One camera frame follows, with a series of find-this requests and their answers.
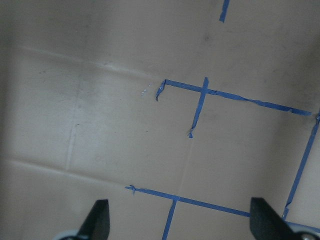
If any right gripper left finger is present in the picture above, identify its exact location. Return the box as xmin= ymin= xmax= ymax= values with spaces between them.
xmin=53 ymin=199 xmax=111 ymax=240

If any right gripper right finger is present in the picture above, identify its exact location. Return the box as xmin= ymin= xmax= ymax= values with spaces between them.
xmin=249 ymin=197 xmax=318 ymax=240

